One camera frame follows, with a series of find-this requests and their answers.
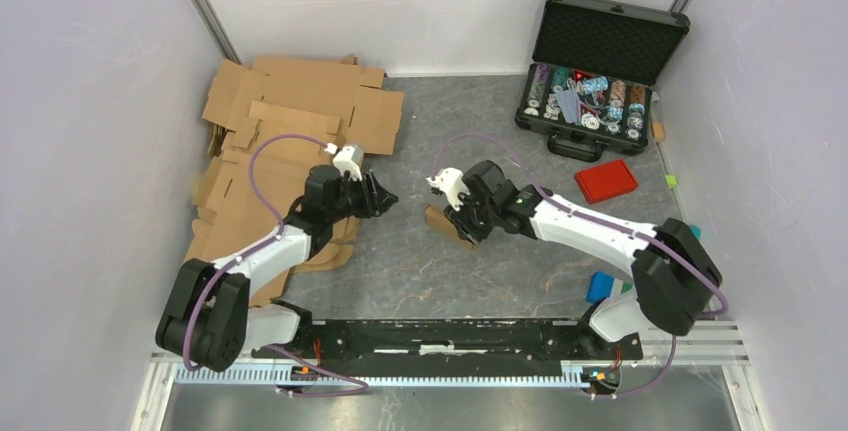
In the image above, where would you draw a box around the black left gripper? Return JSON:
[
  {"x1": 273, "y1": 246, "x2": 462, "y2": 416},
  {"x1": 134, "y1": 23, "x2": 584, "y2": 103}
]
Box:
[{"x1": 326, "y1": 170, "x2": 399, "y2": 224}]

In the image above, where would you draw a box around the brown cardboard box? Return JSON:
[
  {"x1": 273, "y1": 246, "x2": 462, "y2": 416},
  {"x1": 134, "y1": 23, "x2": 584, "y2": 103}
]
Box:
[{"x1": 424, "y1": 205, "x2": 476, "y2": 250}]

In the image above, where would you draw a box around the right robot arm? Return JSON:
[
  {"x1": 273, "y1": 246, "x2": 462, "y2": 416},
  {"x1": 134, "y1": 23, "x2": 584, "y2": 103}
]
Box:
[{"x1": 427, "y1": 160, "x2": 728, "y2": 359}]

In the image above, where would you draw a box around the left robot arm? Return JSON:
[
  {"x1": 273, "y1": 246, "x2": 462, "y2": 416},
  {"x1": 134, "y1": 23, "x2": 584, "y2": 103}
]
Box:
[{"x1": 155, "y1": 165, "x2": 399, "y2": 372}]

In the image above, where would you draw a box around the red flat box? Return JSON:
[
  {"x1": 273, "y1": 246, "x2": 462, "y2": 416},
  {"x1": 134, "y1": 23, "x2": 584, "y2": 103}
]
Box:
[{"x1": 574, "y1": 159, "x2": 639, "y2": 204}]

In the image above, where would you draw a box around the stack of flat cardboard boxes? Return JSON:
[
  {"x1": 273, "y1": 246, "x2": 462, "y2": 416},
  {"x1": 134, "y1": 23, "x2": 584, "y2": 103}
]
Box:
[{"x1": 184, "y1": 53, "x2": 405, "y2": 307}]

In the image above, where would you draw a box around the blue block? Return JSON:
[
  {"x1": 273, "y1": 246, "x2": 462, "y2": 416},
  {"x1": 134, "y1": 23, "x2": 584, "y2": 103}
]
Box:
[{"x1": 586, "y1": 271, "x2": 633, "y2": 305}]

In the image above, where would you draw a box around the black poker chip case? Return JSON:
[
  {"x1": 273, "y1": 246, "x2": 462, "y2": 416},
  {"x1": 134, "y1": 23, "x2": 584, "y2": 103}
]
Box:
[{"x1": 514, "y1": 0, "x2": 690, "y2": 162}]

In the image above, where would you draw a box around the small orange wooden block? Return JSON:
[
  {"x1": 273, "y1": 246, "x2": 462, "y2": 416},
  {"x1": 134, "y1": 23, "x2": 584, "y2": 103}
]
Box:
[{"x1": 651, "y1": 122, "x2": 666, "y2": 143}]

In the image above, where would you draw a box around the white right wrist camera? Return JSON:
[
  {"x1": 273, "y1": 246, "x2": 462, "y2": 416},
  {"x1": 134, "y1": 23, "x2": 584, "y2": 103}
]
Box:
[{"x1": 426, "y1": 168, "x2": 471, "y2": 211}]

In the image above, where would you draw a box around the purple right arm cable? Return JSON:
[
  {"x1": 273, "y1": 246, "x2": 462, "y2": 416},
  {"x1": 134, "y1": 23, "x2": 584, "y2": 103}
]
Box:
[{"x1": 430, "y1": 133, "x2": 730, "y2": 399}]

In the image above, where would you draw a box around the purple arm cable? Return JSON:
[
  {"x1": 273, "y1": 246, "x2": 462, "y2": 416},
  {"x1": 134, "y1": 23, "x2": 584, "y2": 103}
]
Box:
[
  {"x1": 430, "y1": 133, "x2": 730, "y2": 399},
  {"x1": 180, "y1": 133, "x2": 371, "y2": 399}
]

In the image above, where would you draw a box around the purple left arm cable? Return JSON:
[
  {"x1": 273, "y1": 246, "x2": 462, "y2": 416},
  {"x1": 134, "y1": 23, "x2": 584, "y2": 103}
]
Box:
[{"x1": 180, "y1": 133, "x2": 371, "y2": 399}]

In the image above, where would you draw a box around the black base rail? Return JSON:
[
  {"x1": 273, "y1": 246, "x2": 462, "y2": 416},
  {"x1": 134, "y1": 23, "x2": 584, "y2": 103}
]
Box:
[{"x1": 285, "y1": 318, "x2": 644, "y2": 380}]

